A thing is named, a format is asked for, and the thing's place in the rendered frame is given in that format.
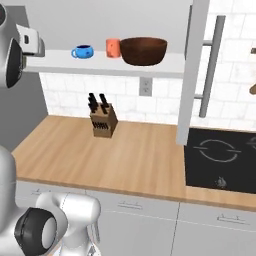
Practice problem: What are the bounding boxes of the grey drawer handle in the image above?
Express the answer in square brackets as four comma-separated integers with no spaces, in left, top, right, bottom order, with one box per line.
[30,188,52,197]
[116,200,144,211]
[216,213,247,225]

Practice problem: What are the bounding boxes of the grey drawer front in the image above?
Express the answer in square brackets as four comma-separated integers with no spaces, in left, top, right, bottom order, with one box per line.
[177,201,256,234]
[85,189,181,222]
[14,179,88,214]

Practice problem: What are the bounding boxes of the blue mug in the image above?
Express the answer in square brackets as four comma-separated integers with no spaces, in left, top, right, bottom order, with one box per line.
[71,44,95,60]

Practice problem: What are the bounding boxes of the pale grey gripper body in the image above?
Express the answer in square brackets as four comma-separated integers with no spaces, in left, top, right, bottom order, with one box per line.
[22,35,47,58]

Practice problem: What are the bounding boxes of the brown wooden bowl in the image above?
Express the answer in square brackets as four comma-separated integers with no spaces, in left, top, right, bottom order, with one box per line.
[119,36,169,67]

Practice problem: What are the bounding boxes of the wooden knife block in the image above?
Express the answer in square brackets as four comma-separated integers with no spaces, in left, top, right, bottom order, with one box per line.
[87,92,119,139]

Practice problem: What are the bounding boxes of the white open wall cabinet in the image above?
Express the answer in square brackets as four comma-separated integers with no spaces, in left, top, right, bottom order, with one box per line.
[0,0,195,80]

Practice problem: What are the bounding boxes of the grey cupboard door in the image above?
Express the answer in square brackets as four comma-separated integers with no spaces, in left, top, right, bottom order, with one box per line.
[171,218,256,256]
[89,209,180,256]

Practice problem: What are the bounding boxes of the black hob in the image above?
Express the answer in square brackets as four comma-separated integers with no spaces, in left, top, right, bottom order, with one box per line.
[183,127,256,196]

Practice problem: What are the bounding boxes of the grey bar door handle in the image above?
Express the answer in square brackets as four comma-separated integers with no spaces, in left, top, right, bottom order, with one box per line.
[194,14,227,119]

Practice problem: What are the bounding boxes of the orange cup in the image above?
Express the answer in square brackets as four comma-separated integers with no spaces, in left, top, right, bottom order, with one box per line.
[105,38,122,59]

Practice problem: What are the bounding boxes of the grey wall socket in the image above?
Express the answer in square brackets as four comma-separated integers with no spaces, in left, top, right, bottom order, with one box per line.
[138,76,154,98]

